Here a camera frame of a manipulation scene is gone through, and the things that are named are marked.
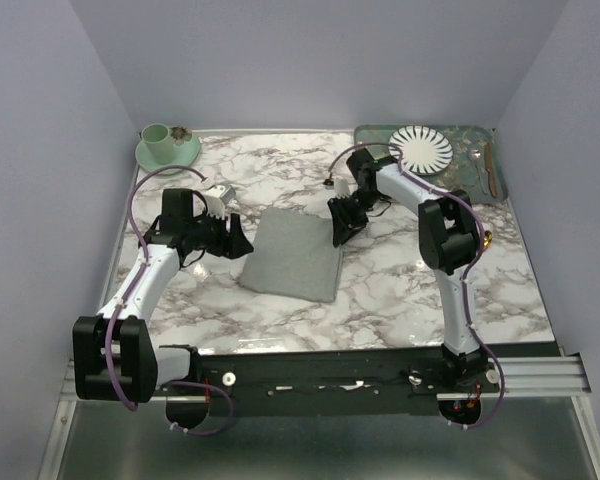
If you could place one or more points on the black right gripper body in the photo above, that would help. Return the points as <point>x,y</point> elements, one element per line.
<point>364,201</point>

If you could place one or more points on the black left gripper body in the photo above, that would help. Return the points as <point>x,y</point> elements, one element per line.
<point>211,234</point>

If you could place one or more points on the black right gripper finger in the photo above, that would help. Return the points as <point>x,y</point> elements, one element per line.
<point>340,221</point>
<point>354,225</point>

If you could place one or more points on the grey woven cloth napkin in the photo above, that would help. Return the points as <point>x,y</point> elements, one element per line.
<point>293,257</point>

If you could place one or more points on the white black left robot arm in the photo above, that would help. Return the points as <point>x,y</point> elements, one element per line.
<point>114,358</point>

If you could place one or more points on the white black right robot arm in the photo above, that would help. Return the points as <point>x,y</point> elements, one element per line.
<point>450,238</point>

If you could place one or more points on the white blue striped plate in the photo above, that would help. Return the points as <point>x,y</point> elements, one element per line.
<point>424,150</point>

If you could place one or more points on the mint green floral plate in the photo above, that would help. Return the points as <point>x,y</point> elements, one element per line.
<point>186,144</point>

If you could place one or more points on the teal floral serving tray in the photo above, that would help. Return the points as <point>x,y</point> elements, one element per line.
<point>460,174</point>

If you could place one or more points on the mint green cup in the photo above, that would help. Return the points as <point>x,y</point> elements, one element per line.
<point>158,140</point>

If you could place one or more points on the silver spoon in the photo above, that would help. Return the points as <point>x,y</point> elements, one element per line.
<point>475,156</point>

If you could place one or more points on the gold spoon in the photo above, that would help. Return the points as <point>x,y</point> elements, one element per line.
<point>488,237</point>

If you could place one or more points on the brown wooden knife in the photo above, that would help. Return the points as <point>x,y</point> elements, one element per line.
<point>490,170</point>

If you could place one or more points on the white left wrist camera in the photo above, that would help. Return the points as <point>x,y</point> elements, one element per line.
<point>217,198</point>

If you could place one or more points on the black metal base frame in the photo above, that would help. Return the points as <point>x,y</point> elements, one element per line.
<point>190,406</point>

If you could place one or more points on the aluminium extrusion rail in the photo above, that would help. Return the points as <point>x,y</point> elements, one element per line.
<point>515,377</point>

